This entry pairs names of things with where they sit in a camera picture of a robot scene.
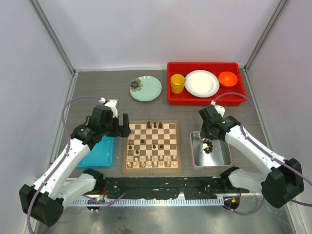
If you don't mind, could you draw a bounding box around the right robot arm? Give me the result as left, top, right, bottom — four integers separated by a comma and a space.
199, 105, 304, 208

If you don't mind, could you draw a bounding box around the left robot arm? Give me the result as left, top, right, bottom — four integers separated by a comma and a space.
19, 99, 131, 227

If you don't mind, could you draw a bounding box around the pile of dark chess pieces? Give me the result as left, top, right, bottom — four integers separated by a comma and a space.
202, 139, 213, 154

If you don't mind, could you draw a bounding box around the wooden chess board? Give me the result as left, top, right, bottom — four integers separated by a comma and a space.
122, 120, 182, 174

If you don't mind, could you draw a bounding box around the silver metal tray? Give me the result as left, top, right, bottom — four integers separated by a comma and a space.
190, 131, 232, 170

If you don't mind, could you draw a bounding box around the blue plastic tray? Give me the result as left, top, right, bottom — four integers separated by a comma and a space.
77, 136, 115, 169

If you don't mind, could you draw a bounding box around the white paper plate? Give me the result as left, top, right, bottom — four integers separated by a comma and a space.
185, 70, 220, 98

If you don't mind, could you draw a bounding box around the orange plastic bowl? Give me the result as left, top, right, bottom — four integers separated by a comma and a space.
218, 71, 238, 88

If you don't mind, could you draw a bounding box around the red plastic bin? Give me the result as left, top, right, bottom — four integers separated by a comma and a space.
167, 62, 247, 106

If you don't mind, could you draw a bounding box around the mint green flower plate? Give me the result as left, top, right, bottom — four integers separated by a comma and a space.
129, 76, 162, 102

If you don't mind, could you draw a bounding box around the yellow plastic cup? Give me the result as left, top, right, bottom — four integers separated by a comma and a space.
170, 74, 185, 94

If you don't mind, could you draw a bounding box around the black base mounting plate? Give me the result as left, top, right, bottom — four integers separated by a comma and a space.
76, 175, 250, 199

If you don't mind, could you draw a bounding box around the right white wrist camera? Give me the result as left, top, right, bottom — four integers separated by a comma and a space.
211, 101, 225, 117

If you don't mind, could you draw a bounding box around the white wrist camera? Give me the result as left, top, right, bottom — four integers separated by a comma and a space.
99, 97, 118, 118
211, 101, 225, 117

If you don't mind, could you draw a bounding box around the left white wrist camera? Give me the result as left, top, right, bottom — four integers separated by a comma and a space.
99, 97, 118, 118

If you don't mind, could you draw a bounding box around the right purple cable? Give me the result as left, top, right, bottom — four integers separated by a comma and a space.
212, 92, 312, 215

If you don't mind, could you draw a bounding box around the purple cable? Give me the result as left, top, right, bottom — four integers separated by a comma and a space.
26, 96, 125, 234
212, 92, 312, 215

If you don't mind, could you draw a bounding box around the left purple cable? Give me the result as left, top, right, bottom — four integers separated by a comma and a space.
26, 96, 125, 234

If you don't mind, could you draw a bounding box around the aluminium frame rail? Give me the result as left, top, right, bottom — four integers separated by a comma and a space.
30, 175, 298, 198

